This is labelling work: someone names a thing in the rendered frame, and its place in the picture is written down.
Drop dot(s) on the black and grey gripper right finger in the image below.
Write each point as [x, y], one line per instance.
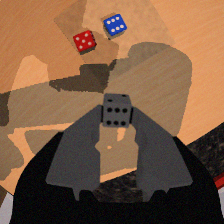
[166, 163]

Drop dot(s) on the grey die with black pips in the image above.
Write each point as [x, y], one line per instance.
[116, 110]

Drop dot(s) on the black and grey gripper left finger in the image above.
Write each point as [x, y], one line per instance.
[67, 164]

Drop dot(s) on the red die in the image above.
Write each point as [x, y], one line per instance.
[84, 40]

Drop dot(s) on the dark blue die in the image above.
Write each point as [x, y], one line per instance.
[115, 24]

